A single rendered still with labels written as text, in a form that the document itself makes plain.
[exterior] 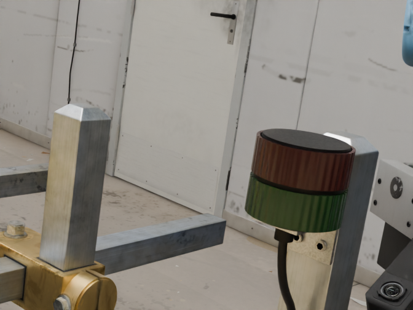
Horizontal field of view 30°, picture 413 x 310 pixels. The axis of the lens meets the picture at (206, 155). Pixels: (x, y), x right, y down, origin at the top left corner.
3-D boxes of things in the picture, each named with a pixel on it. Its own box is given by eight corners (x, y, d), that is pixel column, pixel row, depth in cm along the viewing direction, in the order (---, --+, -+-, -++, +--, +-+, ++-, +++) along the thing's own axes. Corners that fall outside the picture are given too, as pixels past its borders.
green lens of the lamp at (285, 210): (280, 195, 51) (286, 163, 51) (359, 222, 48) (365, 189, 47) (224, 207, 47) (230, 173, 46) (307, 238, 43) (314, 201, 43)
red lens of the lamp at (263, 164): (286, 159, 51) (292, 127, 50) (367, 184, 47) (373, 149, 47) (231, 168, 46) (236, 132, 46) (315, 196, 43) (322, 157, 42)
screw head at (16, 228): (17, 229, 75) (18, 218, 74) (31, 236, 73) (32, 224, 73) (-1, 232, 73) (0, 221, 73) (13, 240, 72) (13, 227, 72)
